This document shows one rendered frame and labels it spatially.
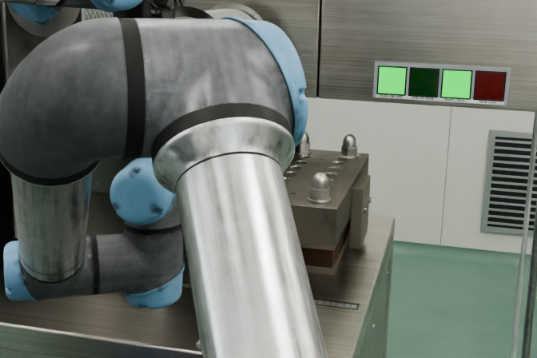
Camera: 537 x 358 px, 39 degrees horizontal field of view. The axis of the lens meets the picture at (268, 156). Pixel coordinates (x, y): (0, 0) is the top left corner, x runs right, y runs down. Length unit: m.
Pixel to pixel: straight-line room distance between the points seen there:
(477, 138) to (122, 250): 3.04
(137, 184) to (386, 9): 0.72
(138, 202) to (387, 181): 3.08
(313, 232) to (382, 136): 2.73
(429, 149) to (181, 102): 3.33
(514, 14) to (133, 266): 0.85
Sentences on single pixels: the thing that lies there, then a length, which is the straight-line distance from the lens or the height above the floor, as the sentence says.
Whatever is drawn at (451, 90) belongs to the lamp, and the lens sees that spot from 1.46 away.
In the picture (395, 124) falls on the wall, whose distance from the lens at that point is 3.86.
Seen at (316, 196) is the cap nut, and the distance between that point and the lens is 1.18.
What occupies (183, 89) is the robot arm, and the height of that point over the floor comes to 1.28.
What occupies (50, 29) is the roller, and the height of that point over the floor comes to 1.28.
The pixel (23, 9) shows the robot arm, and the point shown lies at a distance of 0.92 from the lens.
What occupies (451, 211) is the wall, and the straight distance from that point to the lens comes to 3.95.
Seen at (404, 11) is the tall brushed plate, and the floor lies 1.32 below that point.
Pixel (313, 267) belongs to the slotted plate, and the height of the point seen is 0.91.
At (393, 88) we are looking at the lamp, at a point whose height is 1.17.
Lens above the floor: 1.37
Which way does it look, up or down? 13 degrees down
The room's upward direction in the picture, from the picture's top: 1 degrees clockwise
